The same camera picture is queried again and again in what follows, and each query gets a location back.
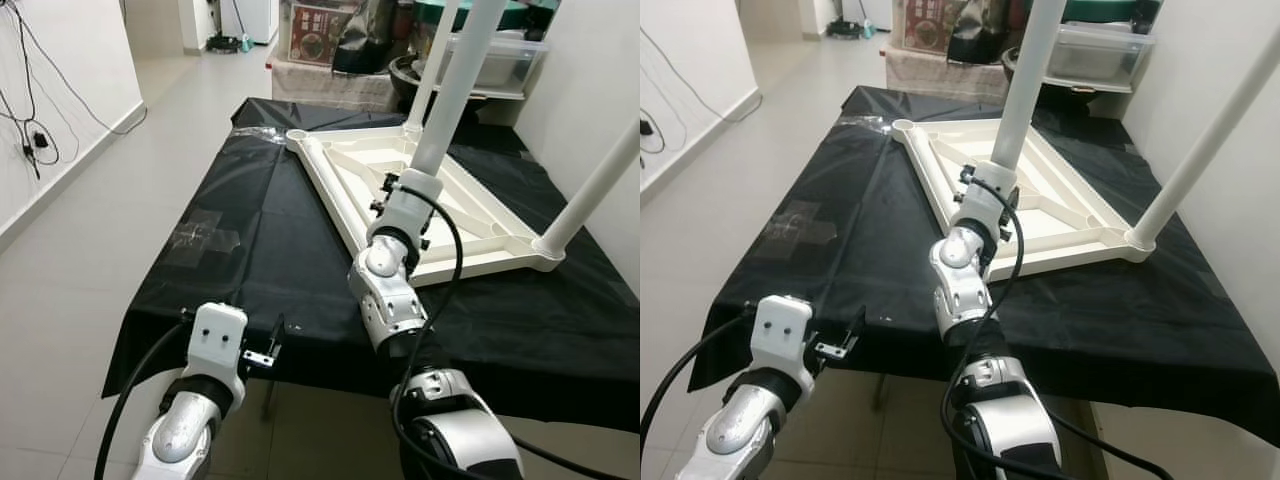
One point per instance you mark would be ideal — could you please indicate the black basin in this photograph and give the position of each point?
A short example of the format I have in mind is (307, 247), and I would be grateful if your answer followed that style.
(405, 85)
(1015, 75)

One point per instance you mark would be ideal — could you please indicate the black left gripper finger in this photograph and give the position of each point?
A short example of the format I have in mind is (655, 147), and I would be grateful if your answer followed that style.
(856, 325)
(277, 333)

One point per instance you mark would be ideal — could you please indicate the black tablecloth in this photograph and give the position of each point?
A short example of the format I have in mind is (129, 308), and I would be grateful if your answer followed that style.
(220, 300)
(800, 300)

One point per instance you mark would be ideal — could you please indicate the black plastic bag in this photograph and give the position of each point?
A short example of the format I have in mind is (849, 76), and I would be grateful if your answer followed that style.
(365, 40)
(975, 35)

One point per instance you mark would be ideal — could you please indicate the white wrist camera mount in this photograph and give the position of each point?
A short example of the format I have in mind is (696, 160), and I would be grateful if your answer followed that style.
(782, 335)
(218, 342)
(405, 215)
(985, 205)

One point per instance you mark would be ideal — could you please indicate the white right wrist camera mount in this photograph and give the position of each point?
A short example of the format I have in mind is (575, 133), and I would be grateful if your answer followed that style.
(405, 215)
(985, 205)

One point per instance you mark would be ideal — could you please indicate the grey folding table frame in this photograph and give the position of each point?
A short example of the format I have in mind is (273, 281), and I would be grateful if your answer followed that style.
(268, 402)

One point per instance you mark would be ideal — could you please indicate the clear plastic bag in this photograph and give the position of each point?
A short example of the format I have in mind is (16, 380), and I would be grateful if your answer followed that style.
(868, 123)
(200, 235)
(802, 228)

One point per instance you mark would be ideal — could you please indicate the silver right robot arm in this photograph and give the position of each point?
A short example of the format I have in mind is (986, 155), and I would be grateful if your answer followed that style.
(385, 300)
(960, 290)

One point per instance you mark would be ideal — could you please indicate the black power adapter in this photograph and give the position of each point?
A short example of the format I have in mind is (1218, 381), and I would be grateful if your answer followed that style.
(647, 128)
(40, 140)

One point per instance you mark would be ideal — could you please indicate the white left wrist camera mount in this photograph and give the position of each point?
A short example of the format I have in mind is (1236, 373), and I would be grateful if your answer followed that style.
(782, 335)
(218, 342)

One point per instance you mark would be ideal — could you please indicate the green pot lid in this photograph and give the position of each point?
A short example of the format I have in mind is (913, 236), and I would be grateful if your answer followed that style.
(525, 12)
(1110, 10)

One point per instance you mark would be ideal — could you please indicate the clear plastic storage box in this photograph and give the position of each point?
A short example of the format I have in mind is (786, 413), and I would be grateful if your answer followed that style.
(1100, 58)
(510, 65)

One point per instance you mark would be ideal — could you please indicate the white plastic table top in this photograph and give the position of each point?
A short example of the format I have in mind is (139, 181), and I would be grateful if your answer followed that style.
(1070, 210)
(480, 215)

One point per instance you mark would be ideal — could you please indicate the stone ledge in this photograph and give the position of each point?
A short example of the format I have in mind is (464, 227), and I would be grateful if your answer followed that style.
(320, 88)
(940, 78)

